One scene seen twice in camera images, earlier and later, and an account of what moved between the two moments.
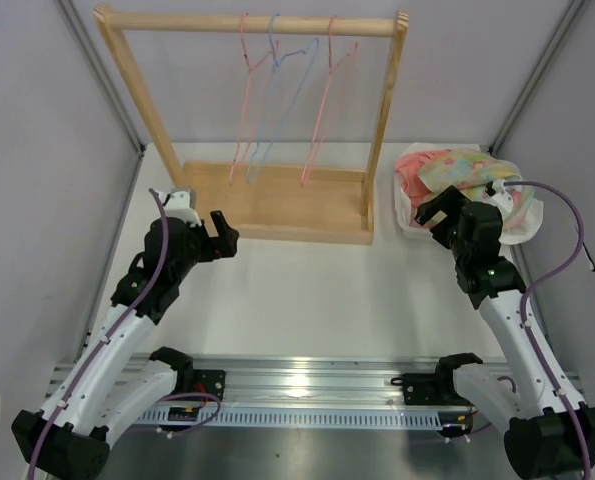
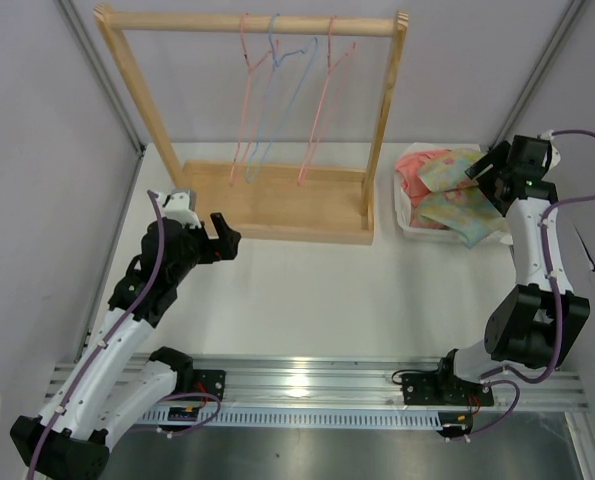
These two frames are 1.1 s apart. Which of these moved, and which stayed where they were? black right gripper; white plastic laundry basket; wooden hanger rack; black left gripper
Moved: black right gripper
Stayed: black left gripper; white plastic laundry basket; wooden hanger rack
